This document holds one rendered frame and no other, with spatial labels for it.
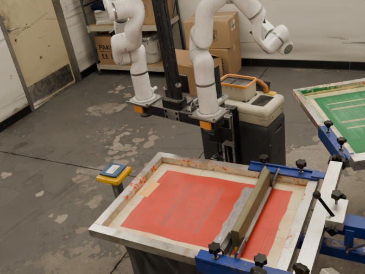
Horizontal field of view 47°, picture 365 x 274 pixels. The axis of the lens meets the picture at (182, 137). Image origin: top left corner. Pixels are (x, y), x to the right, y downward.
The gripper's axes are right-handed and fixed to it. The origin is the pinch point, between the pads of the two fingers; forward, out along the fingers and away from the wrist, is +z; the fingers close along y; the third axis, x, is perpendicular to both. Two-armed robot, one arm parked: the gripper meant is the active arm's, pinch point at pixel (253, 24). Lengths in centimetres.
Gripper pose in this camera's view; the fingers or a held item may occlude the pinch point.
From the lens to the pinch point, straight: 227.3
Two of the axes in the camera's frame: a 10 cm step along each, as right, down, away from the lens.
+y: -0.6, -7.1, -7.0
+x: -8.8, 3.7, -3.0
